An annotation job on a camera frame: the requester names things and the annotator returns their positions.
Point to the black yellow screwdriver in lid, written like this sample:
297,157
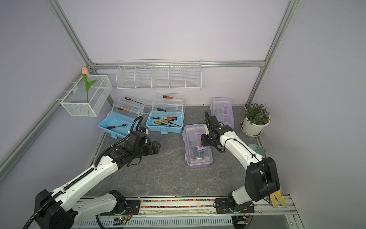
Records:
132,100

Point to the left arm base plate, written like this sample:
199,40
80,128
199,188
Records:
130,207

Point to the red handled ratchet wrench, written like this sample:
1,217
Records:
116,126

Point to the white wire wall shelf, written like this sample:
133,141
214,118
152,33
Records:
159,74

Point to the yellow handled screwdriver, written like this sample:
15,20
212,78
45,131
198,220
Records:
170,122
162,124

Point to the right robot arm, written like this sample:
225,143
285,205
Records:
261,178

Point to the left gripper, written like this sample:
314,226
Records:
156,148

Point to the blue toolbox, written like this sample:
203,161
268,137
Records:
117,117
175,108

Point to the purple toolbox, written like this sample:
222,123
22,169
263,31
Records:
196,155
222,109

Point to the pink artificial tulip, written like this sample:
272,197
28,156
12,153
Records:
88,84

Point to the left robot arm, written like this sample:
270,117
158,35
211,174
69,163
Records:
61,208

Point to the potted green plant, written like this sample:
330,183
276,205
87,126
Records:
255,119

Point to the yellow work glove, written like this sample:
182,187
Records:
276,198

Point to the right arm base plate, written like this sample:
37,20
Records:
227,205

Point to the white mesh wall basket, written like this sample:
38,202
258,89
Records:
75,101

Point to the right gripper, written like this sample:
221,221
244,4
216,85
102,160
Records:
204,141

